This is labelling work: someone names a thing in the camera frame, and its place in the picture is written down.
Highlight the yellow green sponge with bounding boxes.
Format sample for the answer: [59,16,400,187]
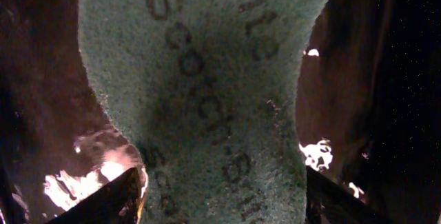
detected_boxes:
[79,0,328,224]

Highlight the black sponge tray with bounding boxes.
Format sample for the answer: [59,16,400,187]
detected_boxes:
[1,0,440,223]

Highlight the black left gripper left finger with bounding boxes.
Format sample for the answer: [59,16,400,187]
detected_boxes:
[47,167,141,224]

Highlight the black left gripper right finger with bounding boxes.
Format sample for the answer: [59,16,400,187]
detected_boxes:
[305,166,392,224]

